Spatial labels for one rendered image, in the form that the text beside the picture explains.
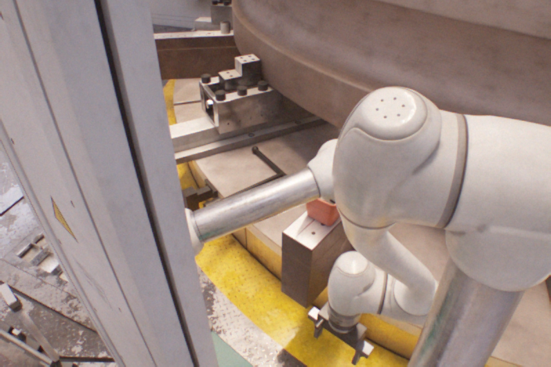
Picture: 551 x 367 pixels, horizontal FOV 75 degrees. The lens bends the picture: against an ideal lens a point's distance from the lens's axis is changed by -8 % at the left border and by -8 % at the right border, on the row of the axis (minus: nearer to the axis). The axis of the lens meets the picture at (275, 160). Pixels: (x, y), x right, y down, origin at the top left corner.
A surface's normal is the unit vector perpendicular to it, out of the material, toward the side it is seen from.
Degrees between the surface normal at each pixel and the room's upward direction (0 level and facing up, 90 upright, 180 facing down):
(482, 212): 84
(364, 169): 92
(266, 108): 90
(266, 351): 0
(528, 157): 32
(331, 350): 0
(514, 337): 0
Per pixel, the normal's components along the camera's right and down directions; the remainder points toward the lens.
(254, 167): 0.00, -0.81
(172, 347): 0.76, 0.39
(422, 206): -0.37, 0.66
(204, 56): 0.08, 0.59
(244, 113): 0.45, 0.53
